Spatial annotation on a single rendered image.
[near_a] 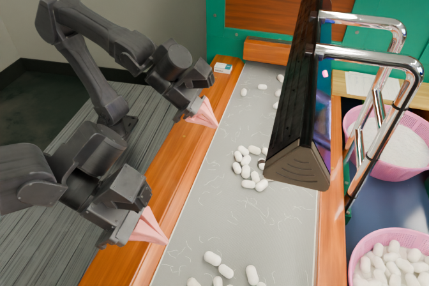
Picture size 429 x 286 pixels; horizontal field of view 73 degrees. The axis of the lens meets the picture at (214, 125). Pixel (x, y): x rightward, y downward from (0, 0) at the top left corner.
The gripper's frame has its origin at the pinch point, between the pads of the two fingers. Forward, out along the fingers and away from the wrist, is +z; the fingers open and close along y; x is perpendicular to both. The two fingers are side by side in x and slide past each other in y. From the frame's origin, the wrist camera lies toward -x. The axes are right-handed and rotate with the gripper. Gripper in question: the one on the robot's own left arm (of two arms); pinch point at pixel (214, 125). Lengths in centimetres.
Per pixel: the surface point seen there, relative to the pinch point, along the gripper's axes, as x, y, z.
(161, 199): 11.2, -18.5, 0.4
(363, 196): -13.1, 2.9, 42.5
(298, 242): -7.3, -18.5, 25.7
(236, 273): 0.0, -28.3, 17.2
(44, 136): 150, 47, -43
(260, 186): -2.0, -8.1, 16.6
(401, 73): -30, 50, 44
